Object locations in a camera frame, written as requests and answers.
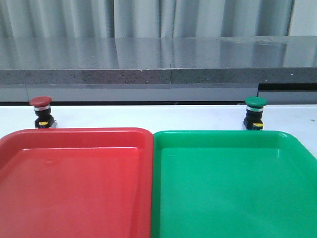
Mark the red mushroom push button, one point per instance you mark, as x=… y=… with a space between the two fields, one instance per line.
x=42 y=109

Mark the grey granite counter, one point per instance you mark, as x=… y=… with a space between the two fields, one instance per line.
x=109 y=71

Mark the green plastic tray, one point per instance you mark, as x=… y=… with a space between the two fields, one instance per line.
x=233 y=184

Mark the green mushroom push button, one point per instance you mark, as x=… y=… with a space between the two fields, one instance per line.
x=254 y=112

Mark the red plastic tray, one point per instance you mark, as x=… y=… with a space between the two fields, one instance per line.
x=76 y=183

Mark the white pleated curtain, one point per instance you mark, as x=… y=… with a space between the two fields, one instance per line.
x=157 y=18

